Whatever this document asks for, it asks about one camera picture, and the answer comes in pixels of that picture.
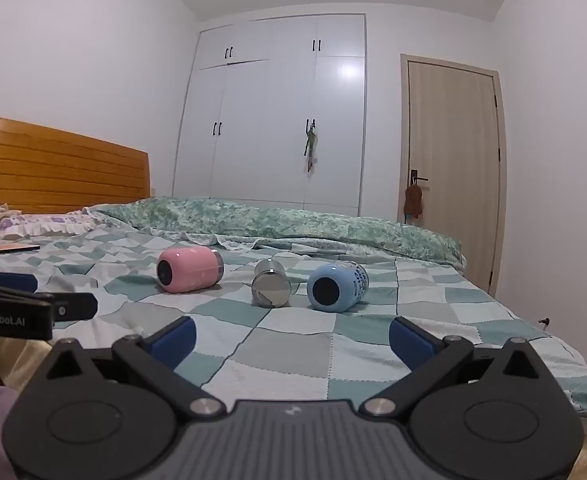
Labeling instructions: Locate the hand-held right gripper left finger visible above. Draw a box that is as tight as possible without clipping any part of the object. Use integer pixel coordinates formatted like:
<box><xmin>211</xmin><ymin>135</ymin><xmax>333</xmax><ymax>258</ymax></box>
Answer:
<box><xmin>45</xmin><ymin>316</ymin><xmax>228</xmax><ymax>418</ymax></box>

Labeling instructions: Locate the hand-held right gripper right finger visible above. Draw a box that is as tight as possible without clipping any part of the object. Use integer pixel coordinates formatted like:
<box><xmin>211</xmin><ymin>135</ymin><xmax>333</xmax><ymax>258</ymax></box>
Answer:
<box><xmin>362</xmin><ymin>316</ymin><xmax>544</xmax><ymax>417</ymax></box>

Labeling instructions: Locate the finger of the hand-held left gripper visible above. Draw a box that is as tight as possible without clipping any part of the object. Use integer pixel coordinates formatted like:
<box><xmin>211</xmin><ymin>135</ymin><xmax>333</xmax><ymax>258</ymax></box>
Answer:
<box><xmin>54</xmin><ymin>292</ymin><xmax>99</xmax><ymax>322</ymax></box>
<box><xmin>0</xmin><ymin>269</ymin><xmax>40</xmax><ymax>295</ymax></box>

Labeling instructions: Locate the pink cup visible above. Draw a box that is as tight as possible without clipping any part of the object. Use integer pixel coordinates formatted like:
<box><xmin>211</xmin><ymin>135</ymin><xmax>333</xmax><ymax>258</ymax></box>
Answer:
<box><xmin>156</xmin><ymin>246</ymin><xmax>224</xmax><ymax>294</ymax></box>

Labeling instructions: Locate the blue cup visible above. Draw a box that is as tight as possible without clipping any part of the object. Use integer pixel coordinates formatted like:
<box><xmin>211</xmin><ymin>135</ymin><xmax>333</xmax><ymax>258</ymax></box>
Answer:
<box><xmin>307</xmin><ymin>261</ymin><xmax>369</xmax><ymax>313</ymax></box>

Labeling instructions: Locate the stainless steel cup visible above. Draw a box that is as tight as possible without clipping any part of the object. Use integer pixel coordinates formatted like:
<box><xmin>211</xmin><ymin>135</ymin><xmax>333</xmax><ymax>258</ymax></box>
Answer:
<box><xmin>252</xmin><ymin>258</ymin><xmax>292</xmax><ymax>309</ymax></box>

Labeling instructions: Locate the pink flat tablet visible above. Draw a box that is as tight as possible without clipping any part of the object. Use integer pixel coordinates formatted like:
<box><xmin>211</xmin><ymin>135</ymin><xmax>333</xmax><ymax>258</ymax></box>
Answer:
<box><xmin>0</xmin><ymin>242</ymin><xmax>41</xmax><ymax>256</ymax></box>

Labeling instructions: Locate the pale yellow cloth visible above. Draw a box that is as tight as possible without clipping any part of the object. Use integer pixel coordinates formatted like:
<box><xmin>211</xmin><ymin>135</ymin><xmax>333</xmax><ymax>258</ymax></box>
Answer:
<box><xmin>0</xmin><ymin>334</ymin><xmax>57</xmax><ymax>391</ymax></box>

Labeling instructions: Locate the purple floral pillow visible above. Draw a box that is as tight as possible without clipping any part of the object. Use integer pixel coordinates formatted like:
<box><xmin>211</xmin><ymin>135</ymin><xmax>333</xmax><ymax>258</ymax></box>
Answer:
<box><xmin>0</xmin><ymin>210</ymin><xmax>104</xmax><ymax>237</ymax></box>

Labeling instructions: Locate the wooden headboard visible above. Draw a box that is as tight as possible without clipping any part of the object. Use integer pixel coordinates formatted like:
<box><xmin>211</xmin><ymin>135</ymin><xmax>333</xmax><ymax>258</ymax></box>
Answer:
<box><xmin>0</xmin><ymin>114</ymin><xmax>151</xmax><ymax>215</ymax></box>

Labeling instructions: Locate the green floral quilt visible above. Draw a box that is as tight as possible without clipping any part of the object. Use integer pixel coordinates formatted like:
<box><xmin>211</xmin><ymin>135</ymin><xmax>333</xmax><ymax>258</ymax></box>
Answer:
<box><xmin>86</xmin><ymin>196</ymin><xmax>467</xmax><ymax>267</ymax></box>

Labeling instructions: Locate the beige wooden door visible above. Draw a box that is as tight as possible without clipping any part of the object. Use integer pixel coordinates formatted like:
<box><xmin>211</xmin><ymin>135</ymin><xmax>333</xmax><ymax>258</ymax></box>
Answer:
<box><xmin>400</xmin><ymin>53</ymin><xmax>507</xmax><ymax>297</ymax></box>

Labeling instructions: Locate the white wardrobe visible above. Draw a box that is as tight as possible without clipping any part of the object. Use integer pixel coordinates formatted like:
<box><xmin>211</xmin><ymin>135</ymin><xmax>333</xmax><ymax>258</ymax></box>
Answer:
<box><xmin>172</xmin><ymin>14</ymin><xmax>367</xmax><ymax>216</ymax></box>

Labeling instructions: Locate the brown bag on handle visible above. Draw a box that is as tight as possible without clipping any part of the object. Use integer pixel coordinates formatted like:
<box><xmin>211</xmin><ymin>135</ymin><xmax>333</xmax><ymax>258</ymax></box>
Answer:
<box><xmin>403</xmin><ymin>183</ymin><xmax>424</xmax><ymax>221</ymax></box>

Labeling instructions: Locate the green hanging keychain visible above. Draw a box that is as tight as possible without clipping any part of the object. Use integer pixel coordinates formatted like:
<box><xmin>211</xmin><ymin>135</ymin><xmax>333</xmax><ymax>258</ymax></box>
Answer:
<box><xmin>302</xmin><ymin>127</ymin><xmax>320</xmax><ymax>173</ymax></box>

